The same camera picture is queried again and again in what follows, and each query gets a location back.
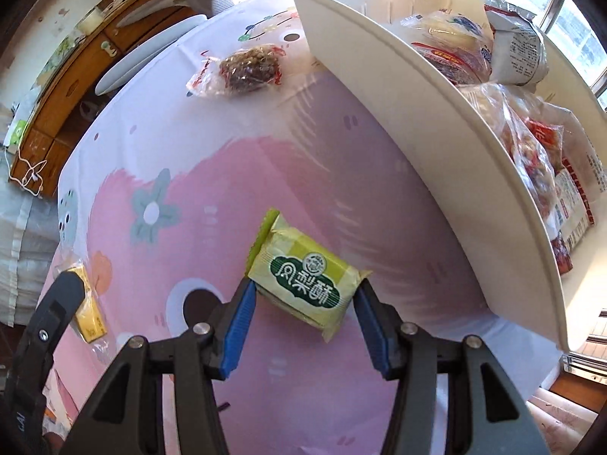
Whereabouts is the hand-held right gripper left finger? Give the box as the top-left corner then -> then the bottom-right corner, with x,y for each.
59,277 -> 259,455

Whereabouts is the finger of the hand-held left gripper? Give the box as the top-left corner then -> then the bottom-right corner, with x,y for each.
14,269 -> 93,389

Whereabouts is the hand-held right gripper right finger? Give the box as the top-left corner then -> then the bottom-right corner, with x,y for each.
352,279 -> 551,455

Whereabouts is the orange-yellow snack packet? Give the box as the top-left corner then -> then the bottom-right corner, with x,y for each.
52,258 -> 112,347

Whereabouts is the green pastry packet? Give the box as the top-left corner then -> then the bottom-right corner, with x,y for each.
245,207 -> 373,342

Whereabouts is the white plastic tray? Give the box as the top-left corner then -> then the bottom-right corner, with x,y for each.
285,0 -> 607,354

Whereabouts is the pile of assorted snack packets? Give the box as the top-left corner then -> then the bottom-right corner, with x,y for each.
401,2 -> 605,276

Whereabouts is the pink white printed tablecloth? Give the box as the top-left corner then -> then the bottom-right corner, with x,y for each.
40,0 -> 565,455

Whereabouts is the green tissue box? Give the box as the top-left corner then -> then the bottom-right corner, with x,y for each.
7,121 -> 29,147

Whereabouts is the wooden desk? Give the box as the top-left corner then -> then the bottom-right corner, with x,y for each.
9,0 -> 190,195

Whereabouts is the clear nut brittle packet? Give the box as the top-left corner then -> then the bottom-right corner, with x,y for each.
186,44 -> 284,100

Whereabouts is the green illustrated sheet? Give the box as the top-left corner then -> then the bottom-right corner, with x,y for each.
35,33 -> 81,86

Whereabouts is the grey office chair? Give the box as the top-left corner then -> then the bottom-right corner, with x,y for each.
95,0 -> 247,98

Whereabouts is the white cup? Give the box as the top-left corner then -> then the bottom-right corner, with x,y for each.
76,7 -> 104,34

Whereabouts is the white charging cable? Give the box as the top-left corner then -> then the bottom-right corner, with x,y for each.
5,144 -> 48,197

